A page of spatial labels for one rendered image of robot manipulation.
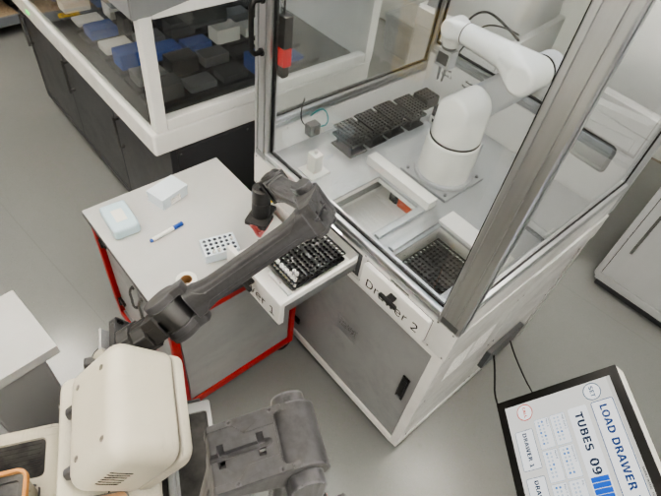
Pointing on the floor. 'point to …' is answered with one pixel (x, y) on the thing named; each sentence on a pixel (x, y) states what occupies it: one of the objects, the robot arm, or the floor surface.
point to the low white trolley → (150, 280)
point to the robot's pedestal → (26, 369)
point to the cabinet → (399, 350)
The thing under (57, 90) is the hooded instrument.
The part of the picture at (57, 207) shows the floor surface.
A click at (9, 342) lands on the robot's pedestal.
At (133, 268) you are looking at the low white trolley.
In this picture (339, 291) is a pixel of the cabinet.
